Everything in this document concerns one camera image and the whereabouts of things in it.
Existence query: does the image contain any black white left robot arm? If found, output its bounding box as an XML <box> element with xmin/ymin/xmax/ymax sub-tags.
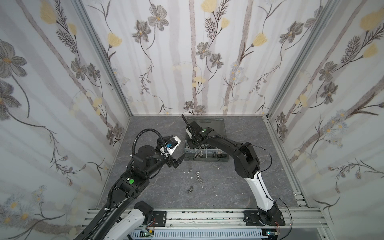
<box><xmin>75</xmin><ymin>145</ymin><xmax>185</xmax><ymax>240</ymax></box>

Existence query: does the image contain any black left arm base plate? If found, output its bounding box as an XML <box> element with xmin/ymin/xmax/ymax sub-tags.
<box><xmin>150</xmin><ymin>211</ymin><xmax>167</xmax><ymax>228</ymax></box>

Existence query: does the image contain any white slotted cable duct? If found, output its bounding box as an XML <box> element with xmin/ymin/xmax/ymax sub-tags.
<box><xmin>130</xmin><ymin>229</ymin><xmax>269</xmax><ymax>240</ymax></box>

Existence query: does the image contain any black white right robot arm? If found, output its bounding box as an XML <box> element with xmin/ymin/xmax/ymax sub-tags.
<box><xmin>182</xmin><ymin>115</ymin><xmax>279</xmax><ymax>226</ymax></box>

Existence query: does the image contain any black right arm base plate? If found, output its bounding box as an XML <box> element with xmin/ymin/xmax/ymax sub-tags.
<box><xmin>243</xmin><ymin>211</ymin><xmax>286</xmax><ymax>227</ymax></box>

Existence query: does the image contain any black corrugated cable conduit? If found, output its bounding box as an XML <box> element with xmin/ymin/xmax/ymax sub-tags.
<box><xmin>77</xmin><ymin>185</ymin><xmax>118</xmax><ymax>240</ymax></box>

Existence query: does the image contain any aluminium front rail frame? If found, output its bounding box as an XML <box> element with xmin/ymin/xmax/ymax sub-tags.
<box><xmin>80</xmin><ymin>191</ymin><xmax>335</xmax><ymax>240</ymax></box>

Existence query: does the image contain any green plastic organizer box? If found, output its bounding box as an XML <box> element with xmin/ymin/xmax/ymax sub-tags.
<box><xmin>184</xmin><ymin>117</ymin><xmax>230</xmax><ymax>163</ymax></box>

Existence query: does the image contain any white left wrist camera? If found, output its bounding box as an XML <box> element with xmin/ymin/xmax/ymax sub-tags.
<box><xmin>157</xmin><ymin>136</ymin><xmax>181</xmax><ymax>156</ymax></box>

